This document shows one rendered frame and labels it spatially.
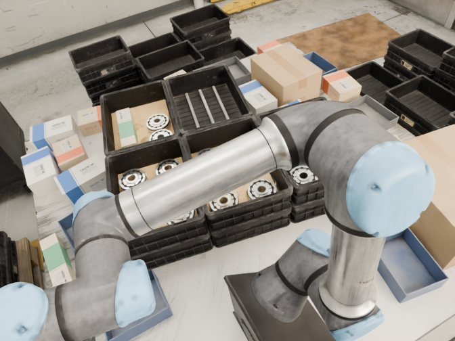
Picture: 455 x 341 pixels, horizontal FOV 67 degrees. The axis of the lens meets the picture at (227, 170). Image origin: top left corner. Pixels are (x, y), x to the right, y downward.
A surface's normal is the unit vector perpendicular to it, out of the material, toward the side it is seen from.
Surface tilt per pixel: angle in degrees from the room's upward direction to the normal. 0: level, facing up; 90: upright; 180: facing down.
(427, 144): 0
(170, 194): 40
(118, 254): 53
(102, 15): 90
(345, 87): 0
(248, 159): 45
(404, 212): 76
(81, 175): 0
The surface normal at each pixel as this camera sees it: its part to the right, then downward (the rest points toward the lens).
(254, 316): 0.53, -0.76
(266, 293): -0.48, -0.32
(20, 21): 0.45, 0.65
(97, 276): -0.10, -0.74
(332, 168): -0.90, 0.02
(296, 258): -0.77, -0.24
